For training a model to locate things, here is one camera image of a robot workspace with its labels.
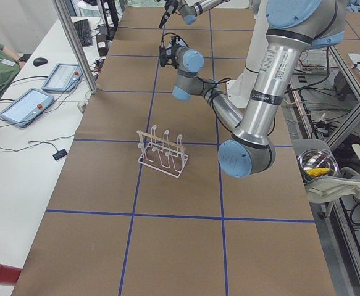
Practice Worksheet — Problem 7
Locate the white office chair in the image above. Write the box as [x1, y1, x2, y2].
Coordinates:
[292, 139, 360, 218]

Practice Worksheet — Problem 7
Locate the teach pendant tablet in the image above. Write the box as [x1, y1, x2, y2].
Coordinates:
[41, 63, 82, 93]
[0, 88, 54, 128]

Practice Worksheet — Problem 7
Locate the white wire cup holder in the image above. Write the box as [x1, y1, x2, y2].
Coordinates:
[136, 125, 189, 178]

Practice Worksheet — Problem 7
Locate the aluminium frame post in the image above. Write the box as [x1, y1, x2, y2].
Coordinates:
[52, 0, 98, 94]

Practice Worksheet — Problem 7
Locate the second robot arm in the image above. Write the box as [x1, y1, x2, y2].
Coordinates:
[159, 0, 227, 28]

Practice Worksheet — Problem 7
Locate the black computer mouse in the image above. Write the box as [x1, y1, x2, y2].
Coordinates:
[33, 57, 48, 67]

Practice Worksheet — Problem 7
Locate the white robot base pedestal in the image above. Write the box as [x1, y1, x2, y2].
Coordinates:
[227, 0, 269, 108]

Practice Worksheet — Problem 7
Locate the yellow corn cob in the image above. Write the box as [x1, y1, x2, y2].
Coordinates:
[306, 168, 330, 178]

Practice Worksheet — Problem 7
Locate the steel bowl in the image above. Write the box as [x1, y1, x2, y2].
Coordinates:
[298, 149, 340, 183]

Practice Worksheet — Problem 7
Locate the black keyboard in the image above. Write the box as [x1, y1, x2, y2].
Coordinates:
[73, 18, 93, 47]

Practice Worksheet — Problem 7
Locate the small black puck device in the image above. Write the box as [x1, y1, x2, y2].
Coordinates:
[52, 149, 68, 161]

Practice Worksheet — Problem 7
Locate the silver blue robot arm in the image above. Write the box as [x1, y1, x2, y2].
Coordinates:
[159, 1, 348, 178]

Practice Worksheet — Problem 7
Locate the near teach pendant tablet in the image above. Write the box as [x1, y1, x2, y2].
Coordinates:
[0, 88, 54, 128]

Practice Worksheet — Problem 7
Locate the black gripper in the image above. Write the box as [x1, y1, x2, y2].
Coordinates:
[164, 46, 178, 68]

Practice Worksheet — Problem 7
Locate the far teach pendant tablet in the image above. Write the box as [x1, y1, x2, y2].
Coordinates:
[41, 63, 82, 93]

